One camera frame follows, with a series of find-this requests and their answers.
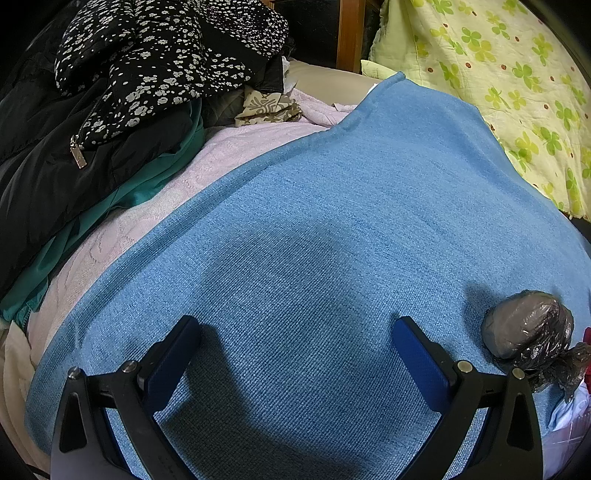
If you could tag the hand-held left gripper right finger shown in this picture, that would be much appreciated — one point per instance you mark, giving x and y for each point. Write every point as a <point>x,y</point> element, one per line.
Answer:
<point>419,364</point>

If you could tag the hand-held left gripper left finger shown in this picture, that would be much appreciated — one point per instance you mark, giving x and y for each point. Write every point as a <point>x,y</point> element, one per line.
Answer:
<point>171,364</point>

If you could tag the grey plastic bag wad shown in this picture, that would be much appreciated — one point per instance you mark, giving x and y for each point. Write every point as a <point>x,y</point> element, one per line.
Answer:
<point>517,323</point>

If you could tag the white plastic bag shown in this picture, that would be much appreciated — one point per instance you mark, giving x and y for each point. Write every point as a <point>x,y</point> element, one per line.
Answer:
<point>572,424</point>

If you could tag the pale pink towel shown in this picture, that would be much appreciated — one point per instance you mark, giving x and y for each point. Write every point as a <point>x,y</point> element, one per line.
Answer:
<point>138,198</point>

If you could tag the teal garment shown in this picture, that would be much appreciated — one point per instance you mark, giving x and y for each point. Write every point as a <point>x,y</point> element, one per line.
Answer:
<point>152,180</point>

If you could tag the blue knit blanket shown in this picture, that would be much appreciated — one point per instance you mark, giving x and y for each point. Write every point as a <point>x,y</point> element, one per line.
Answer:
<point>300,207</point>

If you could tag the black zip jacket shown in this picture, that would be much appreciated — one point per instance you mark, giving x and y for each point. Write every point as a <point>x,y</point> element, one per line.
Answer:
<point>41,184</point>

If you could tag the grey quilted cloth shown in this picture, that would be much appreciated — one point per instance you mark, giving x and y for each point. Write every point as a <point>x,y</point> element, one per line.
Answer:
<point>221,110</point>

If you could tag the beige patterned cloth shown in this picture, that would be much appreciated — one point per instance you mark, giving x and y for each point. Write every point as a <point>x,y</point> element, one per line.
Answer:
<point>265,106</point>

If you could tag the beige bed sheet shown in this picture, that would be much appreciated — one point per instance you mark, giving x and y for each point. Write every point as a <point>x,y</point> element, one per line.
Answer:
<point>323,83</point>

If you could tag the black floral garment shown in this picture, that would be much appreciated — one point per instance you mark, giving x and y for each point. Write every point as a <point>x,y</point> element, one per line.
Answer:
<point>161,46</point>

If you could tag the wooden furniture frame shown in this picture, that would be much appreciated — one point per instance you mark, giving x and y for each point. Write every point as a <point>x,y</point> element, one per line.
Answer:
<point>351,37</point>

